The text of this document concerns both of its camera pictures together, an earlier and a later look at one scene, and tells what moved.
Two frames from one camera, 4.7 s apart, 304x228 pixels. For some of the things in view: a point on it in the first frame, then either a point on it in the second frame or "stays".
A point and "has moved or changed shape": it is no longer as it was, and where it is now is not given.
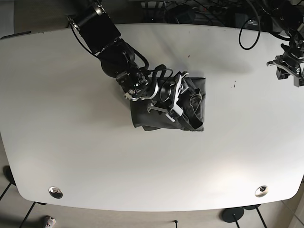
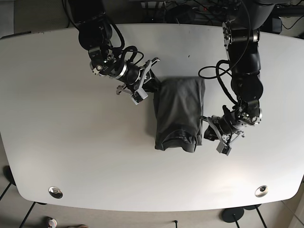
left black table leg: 28,214 stays
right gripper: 287,66 -> 224,147
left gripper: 175,109 -> 135,90
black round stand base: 232,214 stays
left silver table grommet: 55,192 stays
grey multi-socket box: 181,14 stays
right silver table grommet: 261,191 stays
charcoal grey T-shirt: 192,104 has moved or changed shape
